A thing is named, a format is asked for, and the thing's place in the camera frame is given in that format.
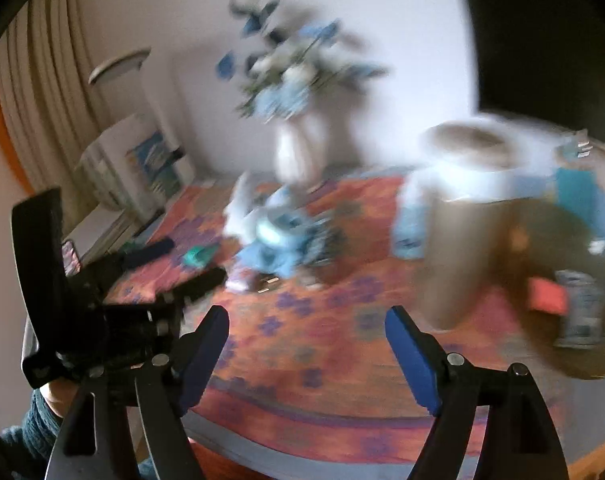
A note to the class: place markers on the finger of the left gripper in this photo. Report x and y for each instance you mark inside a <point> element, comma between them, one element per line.
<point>114,264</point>
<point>186,293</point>

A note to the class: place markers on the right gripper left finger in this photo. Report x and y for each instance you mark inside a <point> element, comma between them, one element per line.
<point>168,386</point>

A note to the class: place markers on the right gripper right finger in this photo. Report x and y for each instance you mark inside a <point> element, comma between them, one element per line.
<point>520,440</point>

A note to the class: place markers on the pile of blue socks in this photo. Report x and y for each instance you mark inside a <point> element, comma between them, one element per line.
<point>277,235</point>

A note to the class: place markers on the patterned sock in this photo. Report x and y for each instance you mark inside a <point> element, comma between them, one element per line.
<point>582,324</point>

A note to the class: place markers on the dark teal sleeve forearm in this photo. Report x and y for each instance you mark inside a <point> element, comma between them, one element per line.
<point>26,449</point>

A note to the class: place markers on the left hand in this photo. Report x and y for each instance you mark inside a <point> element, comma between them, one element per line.
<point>59,395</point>

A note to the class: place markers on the green packet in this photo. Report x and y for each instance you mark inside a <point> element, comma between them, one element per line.
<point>200,256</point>

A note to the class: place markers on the stack of books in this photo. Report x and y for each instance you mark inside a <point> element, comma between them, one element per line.
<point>135,167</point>

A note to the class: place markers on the floral orange table cloth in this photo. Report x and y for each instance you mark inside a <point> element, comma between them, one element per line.
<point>309,373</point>

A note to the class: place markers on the red small object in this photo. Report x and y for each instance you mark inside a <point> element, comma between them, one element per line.
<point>547,296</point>

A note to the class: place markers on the white ribbed vase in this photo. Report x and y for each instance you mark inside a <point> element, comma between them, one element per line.
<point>300,155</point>

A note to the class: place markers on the white desk lamp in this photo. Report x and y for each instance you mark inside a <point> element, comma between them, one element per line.
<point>127,72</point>

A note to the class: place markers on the brown woven basket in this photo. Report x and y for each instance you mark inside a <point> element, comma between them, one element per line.
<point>543,240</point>

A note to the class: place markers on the blue tissue box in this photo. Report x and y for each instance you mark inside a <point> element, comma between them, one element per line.
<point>409,230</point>

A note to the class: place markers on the beige curtain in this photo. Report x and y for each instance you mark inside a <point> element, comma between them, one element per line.
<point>50,112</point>

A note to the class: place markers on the blue white artificial flowers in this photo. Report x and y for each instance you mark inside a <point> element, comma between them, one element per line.
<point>280,81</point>

